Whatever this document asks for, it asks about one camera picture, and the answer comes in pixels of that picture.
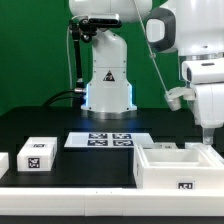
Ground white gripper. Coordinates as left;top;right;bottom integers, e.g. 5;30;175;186
182;58;224;145

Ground white cabinet body box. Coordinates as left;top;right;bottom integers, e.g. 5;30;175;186
133;144;224;190

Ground white cabinet door panel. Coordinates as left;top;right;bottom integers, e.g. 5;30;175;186
153;142;178;150

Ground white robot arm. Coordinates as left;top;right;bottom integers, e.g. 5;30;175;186
68;0;224;145

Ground small white box with marker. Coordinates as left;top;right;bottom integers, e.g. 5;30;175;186
17;137;57;172

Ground white block at left edge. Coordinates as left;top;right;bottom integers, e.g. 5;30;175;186
0;152;9;179

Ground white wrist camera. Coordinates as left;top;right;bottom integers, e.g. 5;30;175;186
165;87;195;111

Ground white front rail fence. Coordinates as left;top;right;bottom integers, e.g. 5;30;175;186
0;188;224;216

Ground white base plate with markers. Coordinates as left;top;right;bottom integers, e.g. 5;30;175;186
64;132;153;148

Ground black cables at robot base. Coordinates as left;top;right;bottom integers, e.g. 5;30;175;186
42;87;88;108

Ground black camera on stand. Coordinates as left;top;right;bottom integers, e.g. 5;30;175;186
88;13;122;28

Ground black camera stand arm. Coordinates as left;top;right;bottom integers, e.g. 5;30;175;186
69;19;96;88

